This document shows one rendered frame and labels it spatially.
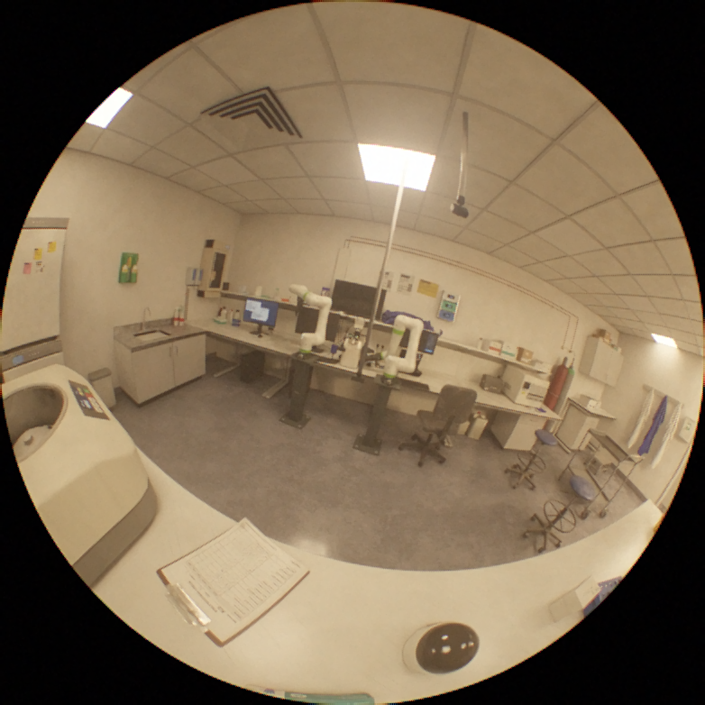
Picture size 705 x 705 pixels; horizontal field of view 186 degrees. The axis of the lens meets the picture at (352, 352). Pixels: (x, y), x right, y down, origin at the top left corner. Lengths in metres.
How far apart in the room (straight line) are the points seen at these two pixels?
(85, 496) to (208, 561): 0.31
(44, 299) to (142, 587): 1.89
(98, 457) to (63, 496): 0.12
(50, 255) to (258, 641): 2.24
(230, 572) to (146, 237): 3.13
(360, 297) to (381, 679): 3.12
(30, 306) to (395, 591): 2.43
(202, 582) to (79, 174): 3.08
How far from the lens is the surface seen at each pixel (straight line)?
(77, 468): 0.52
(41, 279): 2.17
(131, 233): 3.10
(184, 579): 0.64
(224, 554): 0.64
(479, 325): 3.47
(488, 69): 1.33
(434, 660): 0.57
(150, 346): 2.67
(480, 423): 3.39
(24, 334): 2.21
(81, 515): 0.57
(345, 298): 2.96
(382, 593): 0.65
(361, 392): 3.32
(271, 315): 3.04
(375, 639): 0.63
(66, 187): 2.98
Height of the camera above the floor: 1.50
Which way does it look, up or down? 14 degrees down
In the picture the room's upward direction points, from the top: 13 degrees clockwise
